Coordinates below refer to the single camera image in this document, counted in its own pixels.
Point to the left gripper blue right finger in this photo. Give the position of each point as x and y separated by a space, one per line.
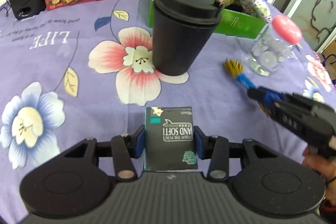
202 143

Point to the blue gold tinsel scrunchie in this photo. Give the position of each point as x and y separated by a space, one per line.
236 70

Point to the floral quilted oven mitt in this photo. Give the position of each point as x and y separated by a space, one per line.
256 8

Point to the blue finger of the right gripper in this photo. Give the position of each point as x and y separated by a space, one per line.
264 96

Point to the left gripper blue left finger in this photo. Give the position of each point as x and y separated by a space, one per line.
139 142

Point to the person right hand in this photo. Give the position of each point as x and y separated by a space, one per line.
321 165

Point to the purple floral tablecloth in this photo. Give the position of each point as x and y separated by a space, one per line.
53 49

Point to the green cardboard box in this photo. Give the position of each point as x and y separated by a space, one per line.
242 18

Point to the dark green tissue pack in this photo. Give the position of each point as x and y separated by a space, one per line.
169 140

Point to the black lidded coffee cup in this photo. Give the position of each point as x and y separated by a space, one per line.
181 29

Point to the glass jar with pink lid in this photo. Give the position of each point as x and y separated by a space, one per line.
275 45

